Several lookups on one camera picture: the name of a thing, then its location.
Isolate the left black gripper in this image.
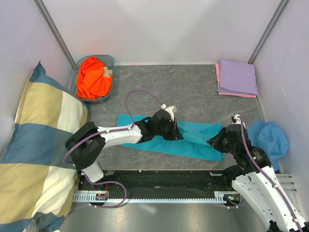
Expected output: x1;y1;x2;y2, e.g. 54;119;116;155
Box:
154;118;183;141

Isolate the teal t shirt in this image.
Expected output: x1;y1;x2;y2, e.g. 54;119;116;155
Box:
122;121;224;161

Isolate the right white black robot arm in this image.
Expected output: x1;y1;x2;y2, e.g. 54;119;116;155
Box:
207;124;309;232

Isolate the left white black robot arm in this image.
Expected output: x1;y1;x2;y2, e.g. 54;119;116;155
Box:
63;106;183;190

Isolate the blue bucket hat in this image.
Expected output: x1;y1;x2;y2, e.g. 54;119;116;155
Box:
247;120;289;171

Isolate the folded purple t shirt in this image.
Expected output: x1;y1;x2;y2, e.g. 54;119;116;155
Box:
218;59;258;96

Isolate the beige crumpled cloth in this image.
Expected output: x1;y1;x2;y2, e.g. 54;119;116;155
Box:
102;66;112;77

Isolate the folded pink t shirt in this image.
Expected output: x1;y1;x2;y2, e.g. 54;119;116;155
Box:
215;63;256;98

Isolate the orange t shirt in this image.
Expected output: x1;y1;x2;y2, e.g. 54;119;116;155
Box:
76;56;112;100

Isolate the blue plastic laundry basket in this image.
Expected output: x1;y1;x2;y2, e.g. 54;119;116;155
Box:
70;55;115;104

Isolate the blue beige striped pillow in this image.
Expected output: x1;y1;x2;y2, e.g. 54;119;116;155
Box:
0;63;88;232

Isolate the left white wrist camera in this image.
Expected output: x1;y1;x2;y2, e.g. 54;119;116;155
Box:
161;104;177;121

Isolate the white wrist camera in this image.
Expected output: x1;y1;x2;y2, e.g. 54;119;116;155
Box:
161;104;177;121
231;114;246;129

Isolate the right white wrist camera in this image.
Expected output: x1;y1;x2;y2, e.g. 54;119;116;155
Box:
231;114;246;129

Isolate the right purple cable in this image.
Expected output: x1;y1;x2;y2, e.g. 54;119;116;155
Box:
222;115;305;232

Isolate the grey slotted cable duct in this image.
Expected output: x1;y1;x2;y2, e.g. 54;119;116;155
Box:
73;191;242;204

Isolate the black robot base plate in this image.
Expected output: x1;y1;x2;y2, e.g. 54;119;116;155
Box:
78;170;238;198

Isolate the right aluminium frame post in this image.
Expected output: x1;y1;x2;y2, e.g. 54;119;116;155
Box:
248;0;290;64

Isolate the aluminium frame post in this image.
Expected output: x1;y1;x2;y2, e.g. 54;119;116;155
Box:
33;0;76;69
248;0;290;64

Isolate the left aluminium frame post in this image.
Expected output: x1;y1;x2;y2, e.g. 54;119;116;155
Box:
33;0;76;69

